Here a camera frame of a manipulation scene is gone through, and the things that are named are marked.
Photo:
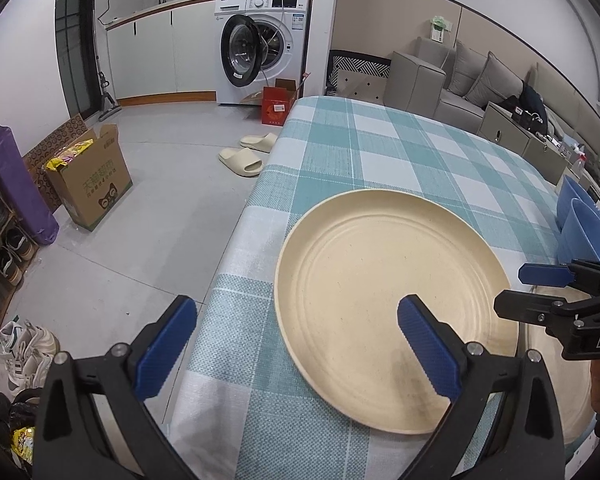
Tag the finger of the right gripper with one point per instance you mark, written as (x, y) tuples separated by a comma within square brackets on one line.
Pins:
[(547, 273), (534, 309)]

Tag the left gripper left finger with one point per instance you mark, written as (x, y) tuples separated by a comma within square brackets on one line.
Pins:
[(158, 345)]

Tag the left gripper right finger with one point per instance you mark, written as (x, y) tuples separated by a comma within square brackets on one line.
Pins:
[(437, 347)]

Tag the beige round plate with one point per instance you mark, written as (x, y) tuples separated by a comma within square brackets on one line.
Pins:
[(342, 271)]

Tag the white kitchen cabinet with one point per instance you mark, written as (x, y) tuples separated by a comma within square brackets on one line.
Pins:
[(165, 55)]

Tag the teal plaid tablecloth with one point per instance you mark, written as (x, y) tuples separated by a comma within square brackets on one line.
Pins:
[(244, 411)]

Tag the grey storage cabinet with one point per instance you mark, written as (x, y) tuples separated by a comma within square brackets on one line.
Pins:
[(498, 127)]

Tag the white sneakers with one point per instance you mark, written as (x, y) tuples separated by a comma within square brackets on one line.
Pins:
[(28, 351)]

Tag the brown cardboard box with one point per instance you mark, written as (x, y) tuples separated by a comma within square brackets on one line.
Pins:
[(90, 175)]

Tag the beige slipper near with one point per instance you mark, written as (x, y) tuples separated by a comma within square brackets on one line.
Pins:
[(242, 161)]

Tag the beige slipper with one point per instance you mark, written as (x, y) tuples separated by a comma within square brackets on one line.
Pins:
[(242, 161), (263, 144)]

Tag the grey sofa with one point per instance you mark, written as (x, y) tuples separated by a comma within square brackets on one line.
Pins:
[(454, 84)]

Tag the beige slipper far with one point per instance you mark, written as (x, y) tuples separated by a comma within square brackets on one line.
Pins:
[(263, 144)]

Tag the purple rolled mat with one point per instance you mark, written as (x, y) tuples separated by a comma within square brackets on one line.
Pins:
[(19, 189)]

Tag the red cardboard box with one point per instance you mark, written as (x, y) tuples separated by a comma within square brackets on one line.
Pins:
[(277, 101)]

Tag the black patterned playpen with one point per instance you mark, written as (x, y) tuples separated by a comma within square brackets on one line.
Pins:
[(357, 76)]

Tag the white washing machine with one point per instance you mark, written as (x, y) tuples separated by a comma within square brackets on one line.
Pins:
[(260, 42)]

